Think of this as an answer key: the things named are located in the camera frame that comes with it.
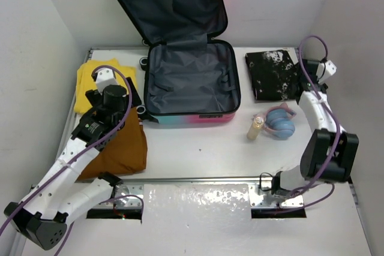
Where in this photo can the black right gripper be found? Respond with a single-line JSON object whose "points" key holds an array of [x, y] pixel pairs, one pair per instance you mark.
{"points": [[324, 86]]}

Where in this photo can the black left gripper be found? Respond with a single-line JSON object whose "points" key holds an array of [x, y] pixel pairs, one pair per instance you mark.
{"points": [[92, 96]]}

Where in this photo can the black white patterned garment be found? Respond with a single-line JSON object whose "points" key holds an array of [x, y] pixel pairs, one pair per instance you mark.
{"points": [[273, 74]]}

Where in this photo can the yellow garment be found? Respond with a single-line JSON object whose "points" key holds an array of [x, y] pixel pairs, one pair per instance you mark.
{"points": [[85, 82]]}

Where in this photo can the blue pink cat headphones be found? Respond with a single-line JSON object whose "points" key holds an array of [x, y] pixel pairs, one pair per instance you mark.
{"points": [[278, 121]]}

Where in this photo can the brown garment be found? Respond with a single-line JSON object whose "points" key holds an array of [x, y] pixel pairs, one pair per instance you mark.
{"points": [[125, 154]]}

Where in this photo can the small beige lotion bottle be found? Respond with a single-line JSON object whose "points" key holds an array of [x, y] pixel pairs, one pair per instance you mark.
{"points": [[255, 128]]}

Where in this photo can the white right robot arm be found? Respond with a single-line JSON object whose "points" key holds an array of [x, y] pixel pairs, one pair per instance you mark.
{"points": [[330, 152]]}

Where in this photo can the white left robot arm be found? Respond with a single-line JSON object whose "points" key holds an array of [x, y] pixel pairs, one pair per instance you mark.
{"points": [[48, 211]]}

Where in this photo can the pink teal open suitcase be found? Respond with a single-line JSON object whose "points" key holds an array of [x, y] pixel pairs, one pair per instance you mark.
{"points": [[191, 75]]}

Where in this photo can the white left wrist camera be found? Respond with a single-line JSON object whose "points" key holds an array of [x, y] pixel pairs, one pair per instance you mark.
{"points": [[104, 78]]}

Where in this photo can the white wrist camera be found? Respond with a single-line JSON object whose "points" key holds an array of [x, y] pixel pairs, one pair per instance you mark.
{"points": [[325, 70], [104, 78]]}

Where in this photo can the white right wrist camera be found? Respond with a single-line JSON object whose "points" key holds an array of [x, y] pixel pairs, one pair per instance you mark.
{"points": [[325, 70]]}

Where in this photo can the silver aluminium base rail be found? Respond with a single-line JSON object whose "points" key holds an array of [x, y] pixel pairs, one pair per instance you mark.
{"points": [[252, 191]]}

